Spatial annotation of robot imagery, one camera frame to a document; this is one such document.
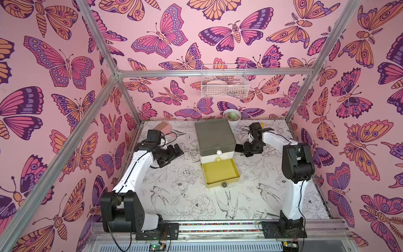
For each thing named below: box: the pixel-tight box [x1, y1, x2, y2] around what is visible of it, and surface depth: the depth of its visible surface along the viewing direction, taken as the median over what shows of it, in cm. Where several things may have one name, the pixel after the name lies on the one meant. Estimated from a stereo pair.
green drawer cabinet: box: [194, 118, 241, 189], surface depth 87 cm
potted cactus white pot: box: [222, 108, 242, 128], surface depth 111 cm
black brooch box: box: [234, 143, 244, 153], surface depth 101 cm
